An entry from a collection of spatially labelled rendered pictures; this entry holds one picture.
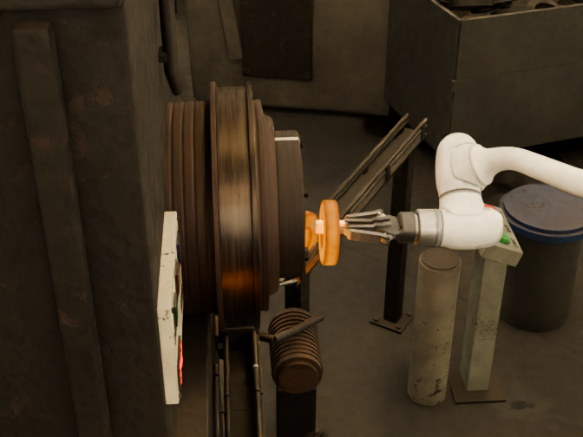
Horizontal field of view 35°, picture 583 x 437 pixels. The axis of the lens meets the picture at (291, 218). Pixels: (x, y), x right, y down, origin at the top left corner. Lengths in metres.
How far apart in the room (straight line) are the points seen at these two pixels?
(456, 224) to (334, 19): 2.34
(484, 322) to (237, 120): 1.45
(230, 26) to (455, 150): 2.38
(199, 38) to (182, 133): 2.98
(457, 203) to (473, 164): 0.10
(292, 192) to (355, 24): 2.83
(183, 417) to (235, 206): 0.39
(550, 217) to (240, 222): 1.73
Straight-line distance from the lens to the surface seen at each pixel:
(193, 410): 1.69
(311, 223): 2.40
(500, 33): 3.90
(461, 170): 2.26
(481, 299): 2.81
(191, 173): 1.58
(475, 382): 3.02
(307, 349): 2.34
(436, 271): 2.66
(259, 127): 1.63
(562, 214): 3.15
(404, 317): 3.29
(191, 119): 1.66
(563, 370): 3.20
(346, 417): 2.92
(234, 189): 1.55
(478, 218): 2.24
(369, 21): 4.41
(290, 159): 1.66
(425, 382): 2.91
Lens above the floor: 2.05
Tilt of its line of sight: 32 degrees down
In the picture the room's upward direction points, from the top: straight up
